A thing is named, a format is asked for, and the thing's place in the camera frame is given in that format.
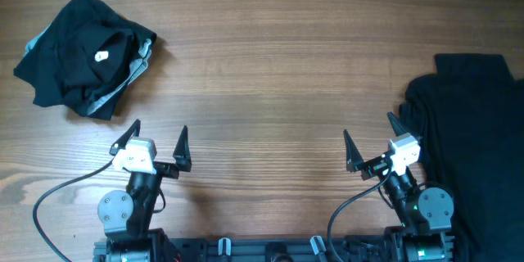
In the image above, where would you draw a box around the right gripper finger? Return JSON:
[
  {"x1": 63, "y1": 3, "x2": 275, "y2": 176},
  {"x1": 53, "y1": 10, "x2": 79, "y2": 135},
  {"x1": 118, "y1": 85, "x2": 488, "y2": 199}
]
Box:
[
  {"x1": 386, "y1": 112, "x2": 409, "y2": 137},
  {"x1": 343, "y1": 129, "x2": 364, "y2": 173}
]

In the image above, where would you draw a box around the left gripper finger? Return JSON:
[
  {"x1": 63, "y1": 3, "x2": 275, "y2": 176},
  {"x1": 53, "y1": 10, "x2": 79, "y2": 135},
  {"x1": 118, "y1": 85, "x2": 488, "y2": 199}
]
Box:
[
  {"x1": 109, "y1": 119, "x2": 141, "y2": 156},
  {"x1": 173, "y1": 125, "x2": 192, "y2": 172}
]

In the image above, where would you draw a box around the black t-shirt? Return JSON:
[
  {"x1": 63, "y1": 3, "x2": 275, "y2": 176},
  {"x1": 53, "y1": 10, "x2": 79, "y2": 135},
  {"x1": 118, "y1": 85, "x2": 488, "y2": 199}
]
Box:
[{"x1": 400, "y1": 53, "x2": 523, "y2": 261}]

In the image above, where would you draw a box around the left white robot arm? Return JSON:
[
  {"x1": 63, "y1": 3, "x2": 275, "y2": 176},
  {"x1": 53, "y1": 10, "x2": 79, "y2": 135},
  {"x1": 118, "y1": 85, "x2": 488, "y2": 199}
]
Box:
[{"x1": 93, "y1": 120, "x2": 192, "y2": 262}]

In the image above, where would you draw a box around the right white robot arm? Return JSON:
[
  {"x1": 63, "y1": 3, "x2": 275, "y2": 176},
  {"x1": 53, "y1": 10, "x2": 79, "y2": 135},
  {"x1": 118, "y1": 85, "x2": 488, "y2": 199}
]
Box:
[{"x1": 343, "y1": 112, "x2": 454, "y2": 261}]

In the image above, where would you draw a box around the folded black clothes pile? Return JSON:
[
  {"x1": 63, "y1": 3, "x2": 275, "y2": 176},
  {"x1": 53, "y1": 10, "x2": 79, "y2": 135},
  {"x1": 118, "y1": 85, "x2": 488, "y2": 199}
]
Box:
[{"x1": 13, "y1": 0, "x2": 156, "y2": 120}]

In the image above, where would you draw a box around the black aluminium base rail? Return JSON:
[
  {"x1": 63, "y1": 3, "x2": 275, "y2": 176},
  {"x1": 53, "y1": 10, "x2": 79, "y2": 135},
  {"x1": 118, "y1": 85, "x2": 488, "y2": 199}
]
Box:
[{"x1": 93, "y1": 235, "x2": 456, "y2": 262}]

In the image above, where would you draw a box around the right black cable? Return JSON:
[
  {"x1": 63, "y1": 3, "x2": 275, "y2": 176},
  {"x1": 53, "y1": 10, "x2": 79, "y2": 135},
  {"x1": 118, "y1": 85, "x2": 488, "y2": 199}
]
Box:
[{"x1": 326, "y1": 169, "x2": 394, "y2": 262}]

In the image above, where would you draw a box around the black cable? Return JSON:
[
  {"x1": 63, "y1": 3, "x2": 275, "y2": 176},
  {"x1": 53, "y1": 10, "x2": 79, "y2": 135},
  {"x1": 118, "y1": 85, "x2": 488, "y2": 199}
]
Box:
[
  {"x1": 32, "y1": 158, "x2": 115, "y2": 262},
  {"x1": 326, "y1": 169, "x2": 394, "y2": 262}
]

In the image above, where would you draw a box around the left black cable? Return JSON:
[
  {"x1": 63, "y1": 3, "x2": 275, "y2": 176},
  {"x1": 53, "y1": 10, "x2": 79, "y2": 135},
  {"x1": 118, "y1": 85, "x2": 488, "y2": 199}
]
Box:
[{"x1": 32, "y1": 158, "x2": 115, "y2": 262}]

